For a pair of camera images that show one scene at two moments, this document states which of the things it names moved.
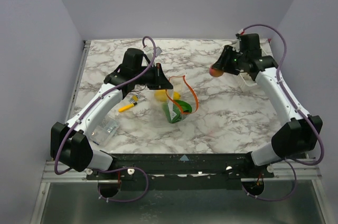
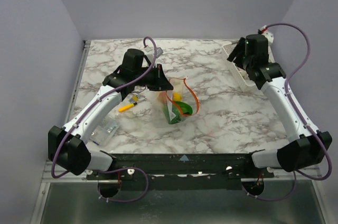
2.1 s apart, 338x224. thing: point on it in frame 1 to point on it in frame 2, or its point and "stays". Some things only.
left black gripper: (160, 80) stays
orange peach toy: (215, 73) to (162, 97)
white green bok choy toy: (175, 109) stays
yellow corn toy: (176, 95) stays
